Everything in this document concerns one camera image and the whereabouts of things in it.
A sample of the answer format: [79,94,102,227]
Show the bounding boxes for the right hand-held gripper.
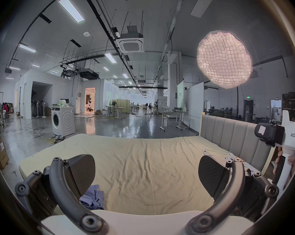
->
[254,110,295,193]

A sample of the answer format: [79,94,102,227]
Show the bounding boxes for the person's right hand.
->
[272,147,295,176]

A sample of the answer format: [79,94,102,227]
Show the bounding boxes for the round softbox lamp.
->
[197,31,253,89]

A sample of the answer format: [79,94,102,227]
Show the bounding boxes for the grey padded headboard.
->
[199,112,277,173]

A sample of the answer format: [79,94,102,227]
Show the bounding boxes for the white washing machine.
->
[51,106,76,137]

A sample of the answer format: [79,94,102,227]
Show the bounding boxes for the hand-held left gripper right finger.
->
[185,155,280,235]

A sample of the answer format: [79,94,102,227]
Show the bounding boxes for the white table on wheels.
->
[160,108,190,132]

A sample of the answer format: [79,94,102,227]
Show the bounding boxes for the brown carton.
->
[0,141,10,170]

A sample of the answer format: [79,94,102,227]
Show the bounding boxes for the group of standing fans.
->
[31,100,48,118]

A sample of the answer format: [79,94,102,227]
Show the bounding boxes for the bed with beige sheet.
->
[18,133,263,216]

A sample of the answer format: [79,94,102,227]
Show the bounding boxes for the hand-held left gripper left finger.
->
[15,154,109,235]

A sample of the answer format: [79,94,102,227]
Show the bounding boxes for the blue garment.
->
[79,185,105,210]

